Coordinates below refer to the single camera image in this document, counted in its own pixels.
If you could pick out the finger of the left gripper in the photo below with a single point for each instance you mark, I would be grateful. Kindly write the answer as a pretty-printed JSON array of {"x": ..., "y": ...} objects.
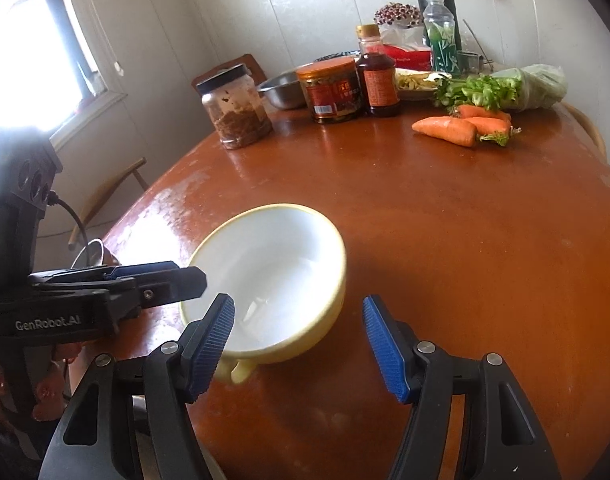
[
  {"x": 128, "y": 296},
  {"x": 101, "y": 273}
]

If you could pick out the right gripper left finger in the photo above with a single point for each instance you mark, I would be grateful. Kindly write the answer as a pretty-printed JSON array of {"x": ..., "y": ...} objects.
[{"x": 203, "y": 343}]

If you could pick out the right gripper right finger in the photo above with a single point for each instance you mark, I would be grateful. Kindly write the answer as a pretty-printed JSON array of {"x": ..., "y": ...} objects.
[{"x": 393, "y": 352}]

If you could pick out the large steel bowl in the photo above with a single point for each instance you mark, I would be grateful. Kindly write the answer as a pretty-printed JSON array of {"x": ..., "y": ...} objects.
[{"x": 94, "y": 254}]

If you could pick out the yellow bowl with handle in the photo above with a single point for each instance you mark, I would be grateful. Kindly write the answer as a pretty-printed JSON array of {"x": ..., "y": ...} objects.
[{"x": 284, "y": 266}]

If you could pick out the curved light wood chair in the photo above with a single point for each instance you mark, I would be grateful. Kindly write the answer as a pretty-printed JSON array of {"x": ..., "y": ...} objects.
[{"x": 103, "y": 194}]

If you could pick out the window with sill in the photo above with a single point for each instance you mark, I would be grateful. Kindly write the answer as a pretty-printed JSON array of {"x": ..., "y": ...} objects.
[{"x": 57, "y": 69}]

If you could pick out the clear jar black lid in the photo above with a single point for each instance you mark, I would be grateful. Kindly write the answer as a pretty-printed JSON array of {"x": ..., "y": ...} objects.
[{"x": 235, "y": 108}]

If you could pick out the carrot front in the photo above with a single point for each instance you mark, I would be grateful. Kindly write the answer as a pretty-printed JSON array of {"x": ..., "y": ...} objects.
[{"x": 450, "y": 129}]

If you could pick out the carrot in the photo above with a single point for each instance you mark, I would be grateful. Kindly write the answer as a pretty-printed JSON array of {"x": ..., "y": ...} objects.
[
  {"x": 450, "y": 129},
  {"x": 491, "y": 125}
]

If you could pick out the carrot rear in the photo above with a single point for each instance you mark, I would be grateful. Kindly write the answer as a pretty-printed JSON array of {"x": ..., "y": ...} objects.
[{"x": 491, "y": 125}]

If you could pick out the brown wooden slat chair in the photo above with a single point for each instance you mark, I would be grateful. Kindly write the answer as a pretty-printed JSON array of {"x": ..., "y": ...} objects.
[{"x": 248, "y": 60}]

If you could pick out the small steel basin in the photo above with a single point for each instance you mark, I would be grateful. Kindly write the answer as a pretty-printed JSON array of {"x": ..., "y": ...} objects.
[{"x": 283, "y": 92}]

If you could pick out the red chili sauce jar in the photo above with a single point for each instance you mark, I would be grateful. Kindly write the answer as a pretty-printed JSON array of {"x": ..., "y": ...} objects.
[{"x": 331, "y": 89}]

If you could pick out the dark sauce bottle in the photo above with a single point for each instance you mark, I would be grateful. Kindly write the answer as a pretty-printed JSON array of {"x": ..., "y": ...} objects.
[{"x": 376, "y": 73}]

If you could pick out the red tissue pack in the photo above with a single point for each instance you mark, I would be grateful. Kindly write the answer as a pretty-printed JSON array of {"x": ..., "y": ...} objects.
[{"x": 406, "y": 47}]

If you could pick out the bag of green vegetables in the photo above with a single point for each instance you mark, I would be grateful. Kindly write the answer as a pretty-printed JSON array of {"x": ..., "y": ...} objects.
[{"x": 518, "y": 89}]

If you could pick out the clear plastic water bottle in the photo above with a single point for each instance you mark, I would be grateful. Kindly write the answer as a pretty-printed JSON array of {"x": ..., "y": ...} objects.
[{"x": 441, "y": 33}]

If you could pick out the dried flower bouquet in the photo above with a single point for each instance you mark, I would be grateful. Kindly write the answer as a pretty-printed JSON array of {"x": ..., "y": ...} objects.
[{"x": 402, "y": 15}]

